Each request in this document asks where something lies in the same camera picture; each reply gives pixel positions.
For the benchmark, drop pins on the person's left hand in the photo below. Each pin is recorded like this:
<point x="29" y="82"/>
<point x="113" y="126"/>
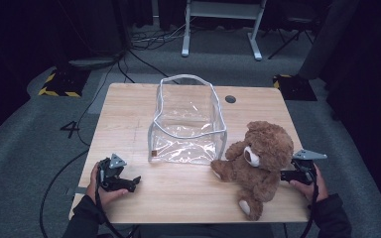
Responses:
<point x="94" y="191"/>

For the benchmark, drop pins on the person's right hand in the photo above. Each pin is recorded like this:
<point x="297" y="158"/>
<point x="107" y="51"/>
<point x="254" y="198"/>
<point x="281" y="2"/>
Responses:
<point x="319" y="190"/>

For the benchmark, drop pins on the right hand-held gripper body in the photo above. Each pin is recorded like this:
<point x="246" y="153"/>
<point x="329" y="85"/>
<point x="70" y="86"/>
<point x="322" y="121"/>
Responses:
<point x="306" y="173"/>

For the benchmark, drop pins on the brown teddy bear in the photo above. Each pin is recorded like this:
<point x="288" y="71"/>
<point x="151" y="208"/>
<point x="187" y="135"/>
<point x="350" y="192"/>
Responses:
<point x="261" y="165"/>

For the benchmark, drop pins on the person's dark lap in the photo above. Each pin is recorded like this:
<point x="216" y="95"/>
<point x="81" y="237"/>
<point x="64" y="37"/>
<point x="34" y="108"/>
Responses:
<point x="205" y="231"/>

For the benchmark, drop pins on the round grey stand base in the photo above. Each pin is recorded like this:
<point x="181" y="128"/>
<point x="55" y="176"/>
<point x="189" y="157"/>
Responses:
<point x="92" y="62"/>

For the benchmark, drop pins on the black yellow striped base plate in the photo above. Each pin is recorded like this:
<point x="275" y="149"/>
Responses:
<point x="296" y="87"/>
<point x="64" y="82"/>

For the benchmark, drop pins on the white desk frame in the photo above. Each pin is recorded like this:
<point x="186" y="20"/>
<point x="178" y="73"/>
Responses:
<point x="223" y="9"/>

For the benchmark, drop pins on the black table grommet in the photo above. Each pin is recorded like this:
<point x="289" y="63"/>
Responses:
<point x="230" y="99"/>

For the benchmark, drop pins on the clear plastic storage bag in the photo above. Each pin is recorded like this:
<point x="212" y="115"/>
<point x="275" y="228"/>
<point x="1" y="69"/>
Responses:
<point x="187" y="145"/>

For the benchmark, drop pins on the grey slanted post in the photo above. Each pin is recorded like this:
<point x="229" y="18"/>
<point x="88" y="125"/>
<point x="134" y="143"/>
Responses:
<point x="327" y="43"/>

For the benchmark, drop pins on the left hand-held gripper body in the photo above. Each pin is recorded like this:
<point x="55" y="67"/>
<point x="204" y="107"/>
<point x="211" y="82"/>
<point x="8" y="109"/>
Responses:
<point x="112" y="180"/>

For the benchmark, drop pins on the black tripod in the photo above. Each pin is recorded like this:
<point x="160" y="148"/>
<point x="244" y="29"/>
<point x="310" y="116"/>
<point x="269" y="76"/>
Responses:
<point x="291" y="38"/>

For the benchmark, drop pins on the grey tape strip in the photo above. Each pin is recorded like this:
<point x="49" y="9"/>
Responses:
<point x="79" y="190"/>

